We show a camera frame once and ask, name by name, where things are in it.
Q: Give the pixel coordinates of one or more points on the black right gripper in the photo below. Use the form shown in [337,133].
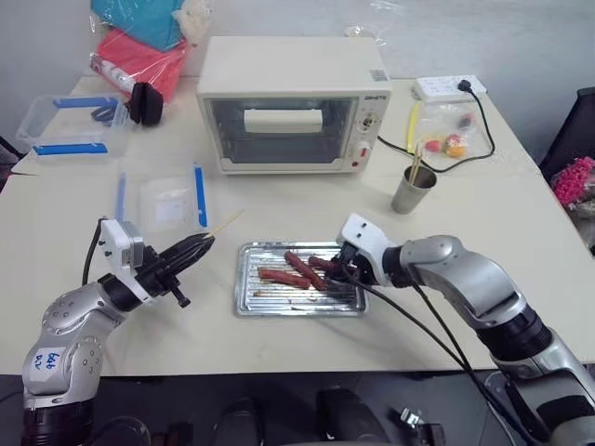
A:
[354,266]

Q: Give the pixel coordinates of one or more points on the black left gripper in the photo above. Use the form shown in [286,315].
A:
[155,271]

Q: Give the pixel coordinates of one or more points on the short red sausage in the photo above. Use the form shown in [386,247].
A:
[318,263]

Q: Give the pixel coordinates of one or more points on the wooden skewer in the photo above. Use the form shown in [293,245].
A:
[418,162]
[228,222]
[413,174]

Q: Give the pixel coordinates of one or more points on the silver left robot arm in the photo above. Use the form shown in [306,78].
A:
[70,320]

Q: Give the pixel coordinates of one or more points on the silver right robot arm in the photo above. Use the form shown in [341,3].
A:
[465,274]

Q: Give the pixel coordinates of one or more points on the long red sausage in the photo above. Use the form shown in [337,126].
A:
[304,269]
[281,277]

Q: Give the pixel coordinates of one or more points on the silver metal baking tray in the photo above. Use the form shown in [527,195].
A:
[297,302]

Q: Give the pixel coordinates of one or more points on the metal cup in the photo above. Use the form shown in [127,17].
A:
[411,192]

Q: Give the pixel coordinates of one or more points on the clear lid with blue clips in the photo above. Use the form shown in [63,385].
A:
[162,200]

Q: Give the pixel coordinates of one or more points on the black pouch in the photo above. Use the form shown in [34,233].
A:
[146,104]

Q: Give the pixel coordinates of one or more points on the black metal clamp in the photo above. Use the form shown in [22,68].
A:
[418,425]

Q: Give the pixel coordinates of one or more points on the cream toaster oven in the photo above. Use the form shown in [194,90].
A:
[283,107]

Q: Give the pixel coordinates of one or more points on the clear container with blue clips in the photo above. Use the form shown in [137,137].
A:
[70,127]

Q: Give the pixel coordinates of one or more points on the clear bag with toys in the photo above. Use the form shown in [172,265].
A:
[453,130]

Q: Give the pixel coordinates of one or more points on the red bagged cloth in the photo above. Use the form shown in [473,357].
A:
[144,62]

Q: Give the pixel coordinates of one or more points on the white power strip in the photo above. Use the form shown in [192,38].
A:
[441,87]

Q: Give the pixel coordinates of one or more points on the teal bagged cloth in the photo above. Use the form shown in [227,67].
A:
[139,21]

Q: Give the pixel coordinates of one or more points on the clear plastic wrapper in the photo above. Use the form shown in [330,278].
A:
[362,33]

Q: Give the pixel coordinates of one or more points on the pink flower bunch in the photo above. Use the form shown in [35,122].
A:
[574,181]

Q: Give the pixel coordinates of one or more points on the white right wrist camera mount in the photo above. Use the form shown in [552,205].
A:
[367,234]

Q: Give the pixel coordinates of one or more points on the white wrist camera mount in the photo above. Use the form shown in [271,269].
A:
[367,234]
[114,237]

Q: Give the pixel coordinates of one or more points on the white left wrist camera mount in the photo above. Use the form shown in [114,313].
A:
[114,237]

